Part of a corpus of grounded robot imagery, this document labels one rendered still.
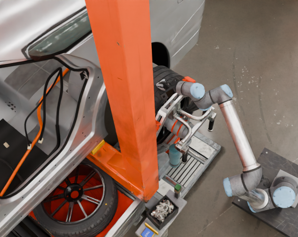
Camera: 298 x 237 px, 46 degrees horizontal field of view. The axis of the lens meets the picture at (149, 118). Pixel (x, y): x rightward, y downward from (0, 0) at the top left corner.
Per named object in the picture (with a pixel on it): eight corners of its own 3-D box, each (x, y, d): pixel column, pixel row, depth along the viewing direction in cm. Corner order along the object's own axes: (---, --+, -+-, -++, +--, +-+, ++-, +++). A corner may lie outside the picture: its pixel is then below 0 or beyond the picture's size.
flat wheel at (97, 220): (64, 155, 318) (57, 143, 298) (130, 180, 302) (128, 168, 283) (24, 224, 286) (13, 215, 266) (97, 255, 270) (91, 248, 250)
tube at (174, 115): (174, 114, 252) (175, 106, 243) (197, 129, 245) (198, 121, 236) (159, 131, 245) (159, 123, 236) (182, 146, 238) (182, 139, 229)
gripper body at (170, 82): (173, 84, 239) (186, 87, 231) (165, 92, 236) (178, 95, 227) (169, 75, 235) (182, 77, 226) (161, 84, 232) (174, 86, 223)
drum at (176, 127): (174, 118, 274) (174, 107, 262) (196, 132, 266) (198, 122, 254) (163, 130, 269) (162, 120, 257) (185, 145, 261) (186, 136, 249)
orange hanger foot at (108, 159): (95, 140, 296) (88, 118, 267) (144, 176, 277) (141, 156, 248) (82, 154, 290) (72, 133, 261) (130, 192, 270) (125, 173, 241)
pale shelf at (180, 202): (169, 190, 280) (169, 188, 278) (187, 202, 274) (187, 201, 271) (135, 233, 263) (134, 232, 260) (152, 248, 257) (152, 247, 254)
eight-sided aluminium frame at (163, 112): (188, 114, 299) (192, 73, 253) (194, 119, 297) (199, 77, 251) (147, 161, 277) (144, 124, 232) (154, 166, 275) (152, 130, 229)
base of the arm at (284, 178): (303, 185, 274) (303, 188, 265) (290, 204, 280) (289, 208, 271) (281, 171, 280) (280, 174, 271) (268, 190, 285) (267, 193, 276)
